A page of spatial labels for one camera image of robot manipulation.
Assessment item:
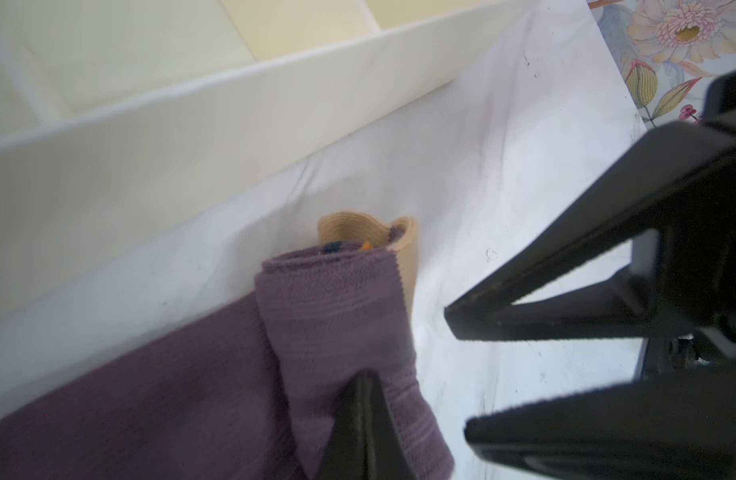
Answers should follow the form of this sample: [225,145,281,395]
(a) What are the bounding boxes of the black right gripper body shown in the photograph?
[636,70,736,379]

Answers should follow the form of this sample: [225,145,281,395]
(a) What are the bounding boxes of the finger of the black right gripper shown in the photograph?
[445,123,736,341]
[465,365,736,479]

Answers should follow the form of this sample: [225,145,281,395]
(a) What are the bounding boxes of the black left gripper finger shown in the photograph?
[316,370,416,480]

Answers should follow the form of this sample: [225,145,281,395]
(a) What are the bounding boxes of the purple sock with beige toe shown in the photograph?
[0,212,455,479]

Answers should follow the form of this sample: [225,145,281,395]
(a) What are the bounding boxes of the cream compartment tray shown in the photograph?
[0,1,533,318]

